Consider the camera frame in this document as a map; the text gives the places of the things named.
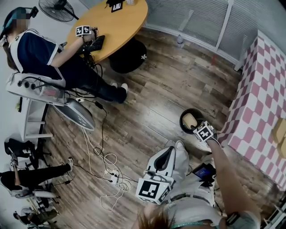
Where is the white cable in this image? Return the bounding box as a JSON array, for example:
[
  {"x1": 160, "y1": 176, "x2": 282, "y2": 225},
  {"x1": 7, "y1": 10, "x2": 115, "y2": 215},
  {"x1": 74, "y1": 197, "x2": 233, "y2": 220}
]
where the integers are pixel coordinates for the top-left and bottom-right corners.
[{"x1": 80, "y1": 127, "x2": 133, "y2": 212}]

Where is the black cable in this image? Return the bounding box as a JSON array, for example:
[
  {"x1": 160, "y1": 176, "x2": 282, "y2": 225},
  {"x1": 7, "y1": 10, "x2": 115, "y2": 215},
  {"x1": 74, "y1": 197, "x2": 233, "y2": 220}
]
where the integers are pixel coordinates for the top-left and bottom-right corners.
[{"x1": 71, "y1": 93, "x2": 139, "y2": 183}]

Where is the black standing fan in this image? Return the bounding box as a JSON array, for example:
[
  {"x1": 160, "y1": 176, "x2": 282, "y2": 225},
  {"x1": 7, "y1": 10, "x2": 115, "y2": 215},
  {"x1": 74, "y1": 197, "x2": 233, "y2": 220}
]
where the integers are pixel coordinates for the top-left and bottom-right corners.
[{"x1": 38, "y1": 0, "x2": 80, "y2": 23}]

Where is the white chair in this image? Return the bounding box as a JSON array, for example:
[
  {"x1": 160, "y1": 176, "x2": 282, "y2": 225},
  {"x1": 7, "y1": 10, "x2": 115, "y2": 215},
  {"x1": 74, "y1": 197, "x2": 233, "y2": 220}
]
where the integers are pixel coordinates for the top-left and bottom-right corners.
[{"x1": 5, "y1": 72, "x2": 96, "y2": 131}]

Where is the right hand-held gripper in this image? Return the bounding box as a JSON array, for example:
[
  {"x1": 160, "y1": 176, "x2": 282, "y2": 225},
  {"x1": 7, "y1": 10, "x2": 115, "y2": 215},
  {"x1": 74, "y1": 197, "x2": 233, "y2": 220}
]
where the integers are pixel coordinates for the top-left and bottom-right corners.
[{"x1": 193, "y1": 120, "x2": 219, "y2": 143}]

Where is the white shelf unit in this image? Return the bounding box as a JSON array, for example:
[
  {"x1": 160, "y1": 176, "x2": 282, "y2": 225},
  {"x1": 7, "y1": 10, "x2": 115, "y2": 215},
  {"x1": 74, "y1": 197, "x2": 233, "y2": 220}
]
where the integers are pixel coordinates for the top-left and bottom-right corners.
[{"x1": 23, "y1": 98, "x2": 54, "y2": 140}]

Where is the white power strip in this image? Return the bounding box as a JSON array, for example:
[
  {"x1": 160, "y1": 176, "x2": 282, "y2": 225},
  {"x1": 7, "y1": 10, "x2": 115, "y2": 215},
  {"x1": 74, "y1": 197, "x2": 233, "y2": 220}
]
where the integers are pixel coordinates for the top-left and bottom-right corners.
[{"x1": 104, "y1": 169, "x2": 119, "y2": 185}]

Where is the black handheld screen device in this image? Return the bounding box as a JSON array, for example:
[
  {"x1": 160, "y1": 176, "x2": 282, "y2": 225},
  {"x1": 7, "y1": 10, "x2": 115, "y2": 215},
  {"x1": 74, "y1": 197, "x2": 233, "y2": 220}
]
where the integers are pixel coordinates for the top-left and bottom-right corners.
[{"x1": 192, "y1": 163, "x2": 217, "y2": 188}]

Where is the beige container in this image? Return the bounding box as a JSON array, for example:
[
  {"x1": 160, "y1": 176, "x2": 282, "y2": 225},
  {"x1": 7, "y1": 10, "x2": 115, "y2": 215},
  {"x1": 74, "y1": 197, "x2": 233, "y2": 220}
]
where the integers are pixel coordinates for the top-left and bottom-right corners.
[
  {"x1": 183, "y1": 113, "x2": 198, "y2": 131},
  {"x1": 271, "y1": 118, "x2": 286, "y2": 144},
  {"x1": 276, "y1": 138, "x2": 286, "y2": 158}
]

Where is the round wooden table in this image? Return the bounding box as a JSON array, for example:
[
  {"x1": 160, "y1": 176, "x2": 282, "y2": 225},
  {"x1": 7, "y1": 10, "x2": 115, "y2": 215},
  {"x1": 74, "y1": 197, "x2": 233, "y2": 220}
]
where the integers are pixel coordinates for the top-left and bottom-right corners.
[{"x1": 66, "y1": 0, "x2": 149, "y2": 64}]

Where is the window blinds partition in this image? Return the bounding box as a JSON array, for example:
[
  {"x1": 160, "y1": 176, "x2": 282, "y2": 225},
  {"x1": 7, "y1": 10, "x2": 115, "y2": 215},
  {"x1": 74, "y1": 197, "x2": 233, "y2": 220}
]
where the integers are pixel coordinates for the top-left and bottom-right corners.
[{"x1": 144, "y1": 0, "x2": 286, "y2": 66}]

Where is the person's white trouser leg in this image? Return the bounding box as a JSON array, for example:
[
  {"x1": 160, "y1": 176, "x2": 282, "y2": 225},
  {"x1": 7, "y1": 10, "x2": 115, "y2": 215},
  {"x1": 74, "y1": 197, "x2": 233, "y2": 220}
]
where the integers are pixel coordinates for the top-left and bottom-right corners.
[{"x1": 171, "y1": 145, "x2": 215, "y2": 203}]

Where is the black wristwatch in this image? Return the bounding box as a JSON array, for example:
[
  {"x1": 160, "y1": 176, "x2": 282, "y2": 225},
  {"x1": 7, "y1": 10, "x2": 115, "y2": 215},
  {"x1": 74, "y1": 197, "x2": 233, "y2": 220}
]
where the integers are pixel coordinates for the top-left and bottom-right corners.
[{"x1": 225, "y1": 211, "x2": 241, "y2": 226}]

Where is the black keyboard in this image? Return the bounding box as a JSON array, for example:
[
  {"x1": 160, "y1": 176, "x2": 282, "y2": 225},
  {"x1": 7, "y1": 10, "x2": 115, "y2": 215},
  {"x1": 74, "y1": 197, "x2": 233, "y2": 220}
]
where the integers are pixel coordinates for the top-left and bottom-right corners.
[{"x1": 76, "y1": 35, "x2": 106, "y2": 55}]

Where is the black round table base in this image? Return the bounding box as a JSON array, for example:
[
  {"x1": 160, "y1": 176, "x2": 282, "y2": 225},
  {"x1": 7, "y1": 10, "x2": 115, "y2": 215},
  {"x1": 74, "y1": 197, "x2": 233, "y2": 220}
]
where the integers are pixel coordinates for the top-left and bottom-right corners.
[{"x1": 108, "y1": 38, "x2": 148, "y2": 74}]

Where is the person's right forearm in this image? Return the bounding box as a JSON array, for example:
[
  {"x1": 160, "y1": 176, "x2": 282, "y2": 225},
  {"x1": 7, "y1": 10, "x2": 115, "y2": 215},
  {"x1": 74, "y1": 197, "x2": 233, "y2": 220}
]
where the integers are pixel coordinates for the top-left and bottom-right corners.
[{"x1": 206, "y1": 138, "x2": 261, "y2": 222}]

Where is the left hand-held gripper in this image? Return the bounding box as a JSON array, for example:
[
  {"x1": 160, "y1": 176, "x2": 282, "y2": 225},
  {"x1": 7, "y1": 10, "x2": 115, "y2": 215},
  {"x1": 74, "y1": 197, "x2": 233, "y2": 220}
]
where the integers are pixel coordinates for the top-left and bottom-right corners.
[{"x1": 135, "y1": 146, "x2": 177, "y2": 205}]

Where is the black office chair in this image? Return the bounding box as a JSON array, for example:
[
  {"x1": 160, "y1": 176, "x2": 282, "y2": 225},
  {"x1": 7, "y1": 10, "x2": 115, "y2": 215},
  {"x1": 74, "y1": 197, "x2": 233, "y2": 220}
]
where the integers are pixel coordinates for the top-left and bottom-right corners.
[{"x1": 4, "y1": 138, "x2": 46, "y2": 169}]

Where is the black round trash bin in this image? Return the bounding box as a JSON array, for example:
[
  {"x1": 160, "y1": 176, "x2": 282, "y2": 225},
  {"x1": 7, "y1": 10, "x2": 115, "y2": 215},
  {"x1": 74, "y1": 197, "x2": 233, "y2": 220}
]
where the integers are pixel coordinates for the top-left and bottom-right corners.
[{"x1": 179, "y1": 108, "x2": 205, "y2": 135}]

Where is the pink checkered table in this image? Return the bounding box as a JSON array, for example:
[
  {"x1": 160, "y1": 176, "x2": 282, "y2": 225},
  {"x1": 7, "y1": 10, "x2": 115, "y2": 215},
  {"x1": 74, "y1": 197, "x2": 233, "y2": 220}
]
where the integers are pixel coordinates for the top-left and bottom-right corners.
[{"x1": 218, "y1": 30, "x2": 286, "y2": 191}]

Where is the hand-held gripper on table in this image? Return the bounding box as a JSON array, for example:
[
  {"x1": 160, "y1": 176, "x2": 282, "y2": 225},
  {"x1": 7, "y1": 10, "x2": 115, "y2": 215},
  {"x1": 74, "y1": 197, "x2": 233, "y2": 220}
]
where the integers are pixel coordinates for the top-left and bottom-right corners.
[{"x1": 105, "y1": 0, "x2": 125, "y2": 13}]

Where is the person's white vest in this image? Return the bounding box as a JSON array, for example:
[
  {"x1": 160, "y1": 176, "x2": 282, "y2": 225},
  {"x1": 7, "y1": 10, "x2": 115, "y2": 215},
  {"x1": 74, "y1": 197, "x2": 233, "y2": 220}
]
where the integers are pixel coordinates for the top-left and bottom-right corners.
[{"x1": 164, "y1": 194, "x2": 227, "y2": 229}]

